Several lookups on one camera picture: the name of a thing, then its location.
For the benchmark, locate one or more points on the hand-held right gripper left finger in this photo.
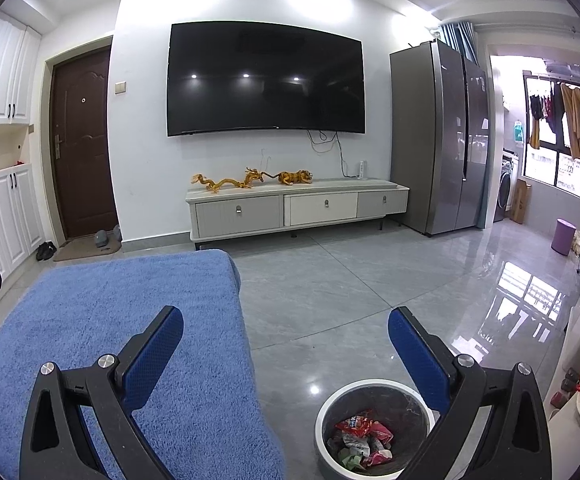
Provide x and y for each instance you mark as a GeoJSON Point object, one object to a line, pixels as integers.
{"type": "Point", "coordinates": [150, 360]}

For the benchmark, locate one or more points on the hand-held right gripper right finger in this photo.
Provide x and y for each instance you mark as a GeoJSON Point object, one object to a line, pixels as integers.
{"type": "Point", "coordinates": [419, 360]}

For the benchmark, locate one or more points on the pink packet with white edge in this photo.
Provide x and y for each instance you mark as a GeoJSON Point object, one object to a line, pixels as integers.
{"type": "Point", "coordinates": [380, 432]}

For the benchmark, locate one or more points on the large red snack bag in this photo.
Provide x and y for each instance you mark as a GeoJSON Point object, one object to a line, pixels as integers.
{"type": "Point", "coordinates": [354, 424]}

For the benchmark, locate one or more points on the white bin with black liner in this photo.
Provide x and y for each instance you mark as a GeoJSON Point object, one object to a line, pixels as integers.
{"type": "Point", "coordinates": [330, 405]}

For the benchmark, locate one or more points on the white wrapper with pink inside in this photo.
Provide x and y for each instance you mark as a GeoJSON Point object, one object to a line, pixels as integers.
{"type": "Point", "coordinates": [380, 457]}

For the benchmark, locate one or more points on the large white plastic bag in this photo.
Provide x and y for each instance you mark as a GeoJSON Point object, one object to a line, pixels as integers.
{"type": "Point", "coordinates": [352, 452]}

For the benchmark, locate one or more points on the white floor cabinet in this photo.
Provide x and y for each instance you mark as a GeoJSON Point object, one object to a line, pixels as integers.
{"type": "Point", "coordinates": [5, 220]}

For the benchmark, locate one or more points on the blue fluffy blanket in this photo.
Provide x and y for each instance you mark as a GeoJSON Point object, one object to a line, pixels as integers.
{"type": "Point", "coordinates": [95, 310]}

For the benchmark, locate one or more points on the brown doormat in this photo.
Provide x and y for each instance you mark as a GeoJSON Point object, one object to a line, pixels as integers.
{"type": "Point", "coordinates": [85, 252]}

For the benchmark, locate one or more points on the white side table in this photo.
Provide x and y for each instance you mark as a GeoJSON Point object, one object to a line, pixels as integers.
{"type": "Point", "coordinates": [579, 340]}

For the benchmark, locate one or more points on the brown entrance door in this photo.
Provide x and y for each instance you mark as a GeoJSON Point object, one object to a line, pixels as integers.
{"type": "Point", "coordinates": [82, 150]}

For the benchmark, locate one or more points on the cardboard box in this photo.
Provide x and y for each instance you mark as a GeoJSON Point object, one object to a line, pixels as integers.
{"type": "Point", "coordinates": [521, 202]}

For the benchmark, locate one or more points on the purple stool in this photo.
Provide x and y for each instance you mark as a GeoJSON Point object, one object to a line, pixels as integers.
{"type": "Point", "coordinates": [563, 237]}

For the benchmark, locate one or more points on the long golden dragon figurine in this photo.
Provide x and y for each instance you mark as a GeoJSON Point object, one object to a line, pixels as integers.
{"type": "Point", "coordinates": [217, 183]}

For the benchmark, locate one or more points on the washing machine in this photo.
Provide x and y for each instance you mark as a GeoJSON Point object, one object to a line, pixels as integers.
{"type": "Point", "coordinates": [508, 185]}

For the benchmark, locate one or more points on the grey television cabinet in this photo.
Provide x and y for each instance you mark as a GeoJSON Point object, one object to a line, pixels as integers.
{"type": "Point", "coordinates": [295, 207]}

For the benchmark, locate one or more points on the white tower power strip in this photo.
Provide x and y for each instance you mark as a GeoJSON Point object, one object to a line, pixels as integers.
{"type": "Point", "coordinates": [362, 170]}

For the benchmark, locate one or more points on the short golden dragon figurine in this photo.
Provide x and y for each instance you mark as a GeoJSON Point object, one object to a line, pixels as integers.
{"type": "Point", "coordinates": [257, 178]}

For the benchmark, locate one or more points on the grey double-door fridge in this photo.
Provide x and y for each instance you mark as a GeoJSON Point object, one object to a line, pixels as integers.
{"type": "Point", "coordinates": [434, 140]}

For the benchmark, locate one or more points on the golden tiger figurine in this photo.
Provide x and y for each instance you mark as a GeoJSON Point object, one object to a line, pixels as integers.
{"type": "Point", "coordinates": [295, 177]}

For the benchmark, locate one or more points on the row of hanging clothes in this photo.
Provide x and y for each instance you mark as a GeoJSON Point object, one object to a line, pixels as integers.
{"type": "Point", "coordinates": [574, 120]}

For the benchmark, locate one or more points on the blue curtain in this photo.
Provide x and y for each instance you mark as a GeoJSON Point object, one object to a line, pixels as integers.
{"type": "Point", "coordinates": [457, 42]}

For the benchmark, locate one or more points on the white wall cabinet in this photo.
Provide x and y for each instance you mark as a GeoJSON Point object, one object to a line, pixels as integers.
{"type": "Point", "coordinates": [0, 75]}

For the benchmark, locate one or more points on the beige wall switch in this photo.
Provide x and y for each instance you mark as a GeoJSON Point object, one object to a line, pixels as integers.
{"type": "Point", "coordinates": [120, 87]}

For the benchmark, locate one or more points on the blue wall-hung bottle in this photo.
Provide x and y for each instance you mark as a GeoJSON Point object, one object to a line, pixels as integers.
{"type": "Point", "coordinates": [517, 131]}

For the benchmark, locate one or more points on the black wall television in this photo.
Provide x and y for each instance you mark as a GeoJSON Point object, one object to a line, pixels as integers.
{"type": "Point", "coordinates": [265, 80]}

